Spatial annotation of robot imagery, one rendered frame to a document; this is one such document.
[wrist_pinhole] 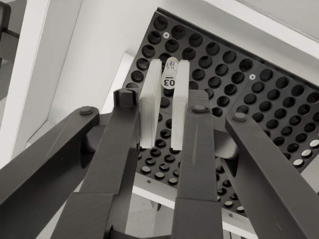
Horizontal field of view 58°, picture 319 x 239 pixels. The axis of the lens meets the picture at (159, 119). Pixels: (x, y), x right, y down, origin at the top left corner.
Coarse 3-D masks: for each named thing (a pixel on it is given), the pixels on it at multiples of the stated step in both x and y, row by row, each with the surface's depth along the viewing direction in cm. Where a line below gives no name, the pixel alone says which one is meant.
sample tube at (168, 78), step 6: (168, 60) 23; (174, 60) 23; (168, 66) 22; (174, 66) 22; (168, 72) 20; (174, 72) 20; (162, 78) 20; (168, 78) 20; (174, 78) 20; (162, 84) 20; (168, 84) 20; (174, 84) 20
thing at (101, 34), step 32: (96, 0) 32; (128, 0) 32; (160, 0) 31; (192, 0) 31; (224, 0) 26; (96, 32) 34; (128, 32) 33; (224, 32) 32; (256, 32) 32; (288, 32) 26; (64, 64) 36; (96, 64) 35; (288, 64) 33; (64, 96) 38; (96, 96) 37; (160, 192) 37; (224, 224) 38
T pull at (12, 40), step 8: (0, 8) 26; (8, 8) 26; (0, 16) 26; (8, 16) 27; (0, 24) 26; (8, 24) 27; (0, 32) 27; (8, 32) 27; (0, 40) 27; (8, 40) 27; (16, 40) 27; (0, 48) 28; (8, 48) 28; (16, 48) 27; (0, 56) 28; (8, 56) 28; (0, 64) 29
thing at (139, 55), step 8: (152, 16) 26; (160, 16) 26; (152, 24) 26; (168, 24) 26; (160, 32) 27; (144, 40) 27; (160, 40) 27; (136, 56) 28; (144, 56) 28; (152, 56) 28; (136, 64) 28; (144, 72) 29; (128, 80) 29; (136, 80) 30; (144, 80) 29
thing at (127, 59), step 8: (128, 56) 33; (120, 64) 34; (128, 64) 34; (120, 72) 34; (128, 72) 34; (120, 80) 35; (112, 88) 35; (120, 88) 35; (112, 96) 36; (104, 104) 36; (112, 104) 36; (104, 112) 37
